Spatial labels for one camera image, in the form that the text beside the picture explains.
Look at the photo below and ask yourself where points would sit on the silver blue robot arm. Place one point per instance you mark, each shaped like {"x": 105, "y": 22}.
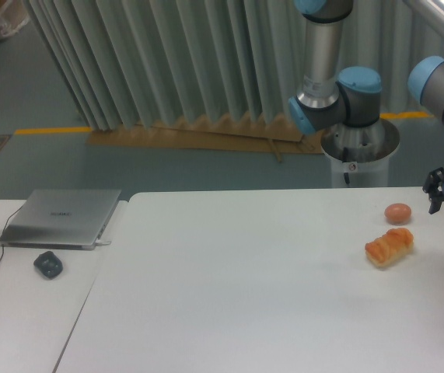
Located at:
{"x": 328, "y": 98}

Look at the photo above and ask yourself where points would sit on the brown egg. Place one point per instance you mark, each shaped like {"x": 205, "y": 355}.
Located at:
{"x": 398, "y": 213}

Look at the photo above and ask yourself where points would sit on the orange bread loaf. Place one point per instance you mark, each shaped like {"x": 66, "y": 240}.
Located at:
{"x": 386, "y": 250}

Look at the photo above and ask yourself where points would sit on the brown cardboard sheet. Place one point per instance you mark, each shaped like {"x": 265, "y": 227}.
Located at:
{"x": 278, "y": 137}

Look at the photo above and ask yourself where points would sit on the grey green pleated curtain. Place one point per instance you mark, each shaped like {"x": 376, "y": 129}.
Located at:
{"x": 126, "y": 62}

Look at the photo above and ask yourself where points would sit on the silver closed laptop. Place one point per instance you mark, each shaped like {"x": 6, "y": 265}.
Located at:
{"x": 69, "y": 219}

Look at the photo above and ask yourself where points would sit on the black round controller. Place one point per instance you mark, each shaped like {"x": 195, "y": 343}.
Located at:
{"x": 49, "y": 265}

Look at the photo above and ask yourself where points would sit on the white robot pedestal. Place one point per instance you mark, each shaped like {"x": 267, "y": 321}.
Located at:
{"x": 360, "y": 157}

